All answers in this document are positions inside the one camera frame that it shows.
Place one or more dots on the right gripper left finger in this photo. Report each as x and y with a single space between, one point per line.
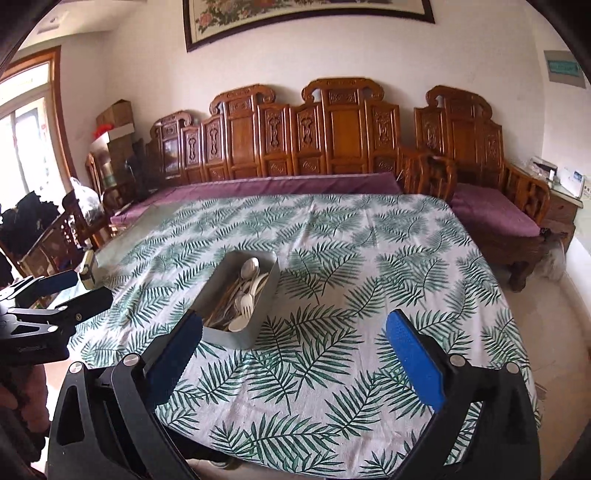
167 356

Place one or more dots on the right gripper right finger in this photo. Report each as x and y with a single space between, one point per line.
420 366

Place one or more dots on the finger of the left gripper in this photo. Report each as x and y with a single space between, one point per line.
81 308
30 290

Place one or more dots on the cream plastic spoon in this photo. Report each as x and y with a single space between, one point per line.
241 321
256 284

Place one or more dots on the cream plastic fork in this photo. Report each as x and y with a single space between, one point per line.
247 304

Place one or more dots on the large steel spoon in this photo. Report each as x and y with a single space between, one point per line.
249 269

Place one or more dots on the person left hand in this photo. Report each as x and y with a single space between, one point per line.
24 392

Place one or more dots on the dark wooden chair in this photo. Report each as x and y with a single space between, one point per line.
62 245

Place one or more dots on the grey metal utensil tray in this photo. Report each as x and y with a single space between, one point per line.
218 302

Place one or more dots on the palm leaf tablecloth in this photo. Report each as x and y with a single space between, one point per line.
321 392

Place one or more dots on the purple armchair cushion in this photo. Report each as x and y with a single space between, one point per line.
487 210

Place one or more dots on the purple sofa cushion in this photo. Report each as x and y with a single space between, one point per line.
378 183

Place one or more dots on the wooden side table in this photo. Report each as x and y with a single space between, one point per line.
561 214

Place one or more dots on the stacked cardboard boxes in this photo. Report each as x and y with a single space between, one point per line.
113 134

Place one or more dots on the carved wooden armchair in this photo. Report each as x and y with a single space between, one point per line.
461 143

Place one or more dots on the long carved wooden sofa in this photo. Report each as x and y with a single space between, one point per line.
342 126

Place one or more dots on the framed floral painting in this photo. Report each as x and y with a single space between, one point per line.
208 21

